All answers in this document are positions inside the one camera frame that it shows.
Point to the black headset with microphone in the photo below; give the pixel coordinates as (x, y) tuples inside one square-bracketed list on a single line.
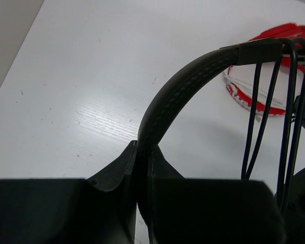
[(175, 94)]

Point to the red folded headphones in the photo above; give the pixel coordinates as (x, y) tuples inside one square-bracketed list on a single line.
[(239, 79)]

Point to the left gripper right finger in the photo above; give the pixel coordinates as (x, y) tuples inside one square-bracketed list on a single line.
[(191, 210)]

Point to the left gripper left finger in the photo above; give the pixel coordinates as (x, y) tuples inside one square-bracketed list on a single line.
[(100, 209)]

